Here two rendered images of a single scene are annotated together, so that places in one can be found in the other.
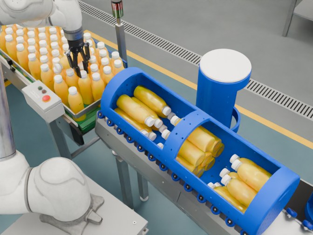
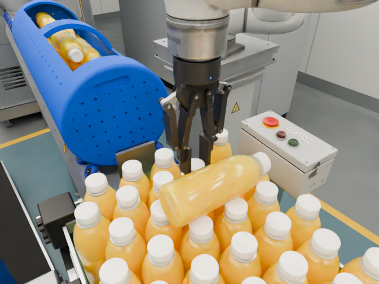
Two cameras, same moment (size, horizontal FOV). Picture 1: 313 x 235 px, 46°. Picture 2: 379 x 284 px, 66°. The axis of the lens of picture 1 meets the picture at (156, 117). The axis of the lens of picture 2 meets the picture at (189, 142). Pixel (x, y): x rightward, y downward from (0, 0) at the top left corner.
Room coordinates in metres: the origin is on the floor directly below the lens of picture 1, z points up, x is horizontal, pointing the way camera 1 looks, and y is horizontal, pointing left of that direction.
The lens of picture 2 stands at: (1.87, 0.44, 1.48)
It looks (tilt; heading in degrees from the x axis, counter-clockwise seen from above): 36 degrees down; 190
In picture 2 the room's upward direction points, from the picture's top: straight up
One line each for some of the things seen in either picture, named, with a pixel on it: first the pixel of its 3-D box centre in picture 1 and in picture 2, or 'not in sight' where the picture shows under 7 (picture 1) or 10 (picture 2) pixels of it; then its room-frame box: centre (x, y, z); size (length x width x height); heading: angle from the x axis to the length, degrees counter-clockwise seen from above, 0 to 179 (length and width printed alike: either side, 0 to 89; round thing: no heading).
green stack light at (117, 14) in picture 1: (117, 11); not in sight; (1.86, 0.20, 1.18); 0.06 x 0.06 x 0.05
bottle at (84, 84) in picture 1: (86, 88); not in sight; (1.43, 0.37, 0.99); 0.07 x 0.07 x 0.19
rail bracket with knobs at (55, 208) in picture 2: not in sight; (64, 221); (1.51, 0.09, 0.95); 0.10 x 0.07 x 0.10; 133
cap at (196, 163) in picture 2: (83, 73); (195, 167); (1.43, 0.37, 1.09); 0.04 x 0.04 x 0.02
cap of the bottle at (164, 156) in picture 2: (96, 76); (164, 156); (1.41, 0.30, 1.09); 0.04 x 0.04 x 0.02
